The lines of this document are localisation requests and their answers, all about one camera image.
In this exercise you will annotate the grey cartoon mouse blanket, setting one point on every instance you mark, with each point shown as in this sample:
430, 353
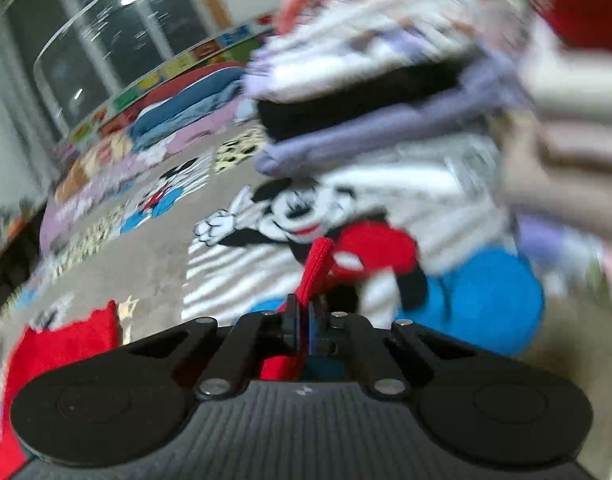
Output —
151, 260

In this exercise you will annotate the light blue plush pillow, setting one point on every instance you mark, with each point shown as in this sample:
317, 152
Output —
245, 112

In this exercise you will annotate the yellow cartoon pillow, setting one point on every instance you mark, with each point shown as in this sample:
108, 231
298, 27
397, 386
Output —
101, 155

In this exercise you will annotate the red knit sweater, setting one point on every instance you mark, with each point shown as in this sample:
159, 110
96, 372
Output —
61, 350

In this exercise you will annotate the white printed folded garment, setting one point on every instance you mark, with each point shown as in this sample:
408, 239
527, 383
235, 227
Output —
551, 245

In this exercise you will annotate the colourful picture headboard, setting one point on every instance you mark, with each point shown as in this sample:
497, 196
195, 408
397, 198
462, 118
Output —
136, 92

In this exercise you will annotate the white arched metal frame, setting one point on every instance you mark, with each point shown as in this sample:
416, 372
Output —
86, 6

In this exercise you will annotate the dark desk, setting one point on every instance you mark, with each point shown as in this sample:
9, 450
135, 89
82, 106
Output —
11, 270

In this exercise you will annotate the beige folded garment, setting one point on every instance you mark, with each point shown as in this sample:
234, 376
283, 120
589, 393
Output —
576, 160

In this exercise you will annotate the purple floral bed sheet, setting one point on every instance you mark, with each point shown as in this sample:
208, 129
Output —
196, 132

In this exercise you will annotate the grey curtain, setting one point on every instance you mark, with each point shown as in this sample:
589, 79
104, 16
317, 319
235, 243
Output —
6, 110

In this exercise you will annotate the white floral folded cloth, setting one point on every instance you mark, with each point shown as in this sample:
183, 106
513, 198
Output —
336, 55

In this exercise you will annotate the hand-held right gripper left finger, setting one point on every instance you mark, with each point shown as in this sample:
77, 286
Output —
292, 327

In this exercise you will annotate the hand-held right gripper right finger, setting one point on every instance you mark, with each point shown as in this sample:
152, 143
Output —
317, 330

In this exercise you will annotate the window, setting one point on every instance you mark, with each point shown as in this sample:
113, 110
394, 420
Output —
111, 35

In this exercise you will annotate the black folded garment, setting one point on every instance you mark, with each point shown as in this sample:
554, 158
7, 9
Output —
346, 105

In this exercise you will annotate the lavender folded garment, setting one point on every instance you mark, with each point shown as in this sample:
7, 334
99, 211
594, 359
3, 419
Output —
336, 146

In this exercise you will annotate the dark red pillow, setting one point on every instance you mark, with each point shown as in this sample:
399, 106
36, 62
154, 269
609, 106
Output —
196, 77

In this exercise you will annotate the blue folded quilt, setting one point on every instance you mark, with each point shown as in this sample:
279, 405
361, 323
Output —
186, 110

